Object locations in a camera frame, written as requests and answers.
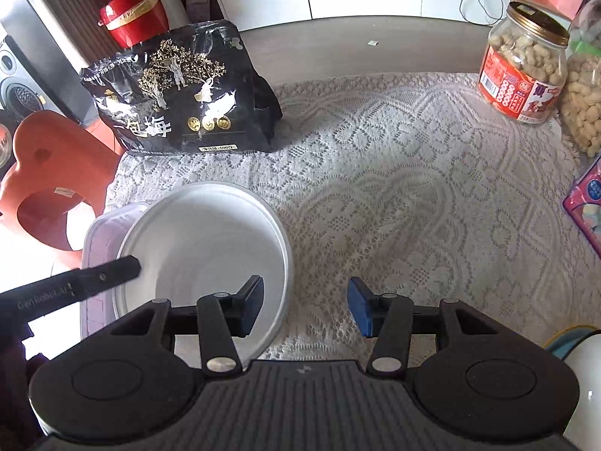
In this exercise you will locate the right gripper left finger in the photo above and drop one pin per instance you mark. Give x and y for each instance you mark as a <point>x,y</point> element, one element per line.
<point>223,316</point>

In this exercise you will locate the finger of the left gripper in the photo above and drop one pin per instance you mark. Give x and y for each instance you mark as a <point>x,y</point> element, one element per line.
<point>21,305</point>

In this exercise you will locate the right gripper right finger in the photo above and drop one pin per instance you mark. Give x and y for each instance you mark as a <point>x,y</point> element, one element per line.
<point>387,318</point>

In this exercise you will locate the white deep bowl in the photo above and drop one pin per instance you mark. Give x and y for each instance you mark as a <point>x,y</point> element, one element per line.
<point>205,238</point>

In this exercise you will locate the white rectangular plastic tray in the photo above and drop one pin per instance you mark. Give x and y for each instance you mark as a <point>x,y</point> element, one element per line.
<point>101,246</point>

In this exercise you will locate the white lace tablecloth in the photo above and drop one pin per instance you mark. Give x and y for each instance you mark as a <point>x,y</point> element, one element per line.
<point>412,182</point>

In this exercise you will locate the orange plastic stool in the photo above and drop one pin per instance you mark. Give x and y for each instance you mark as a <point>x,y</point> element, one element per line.
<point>58,165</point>

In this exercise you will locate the black speaker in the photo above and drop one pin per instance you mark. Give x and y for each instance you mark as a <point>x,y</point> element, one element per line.
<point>21,95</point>

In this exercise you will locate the pink marshmallow bag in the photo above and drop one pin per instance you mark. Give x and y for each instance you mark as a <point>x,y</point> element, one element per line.
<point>583,204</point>

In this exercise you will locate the black plum snack bag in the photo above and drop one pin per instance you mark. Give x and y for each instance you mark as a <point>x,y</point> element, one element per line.
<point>191,90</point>

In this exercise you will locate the peanut jar red label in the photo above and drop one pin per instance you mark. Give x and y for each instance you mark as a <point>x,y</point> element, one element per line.
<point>524,66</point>

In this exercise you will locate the large clear peanut jar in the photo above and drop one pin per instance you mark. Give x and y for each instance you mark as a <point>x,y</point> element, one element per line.
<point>579,106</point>

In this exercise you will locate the red trash bin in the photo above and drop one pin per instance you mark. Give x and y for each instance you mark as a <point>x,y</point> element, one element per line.
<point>131,22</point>

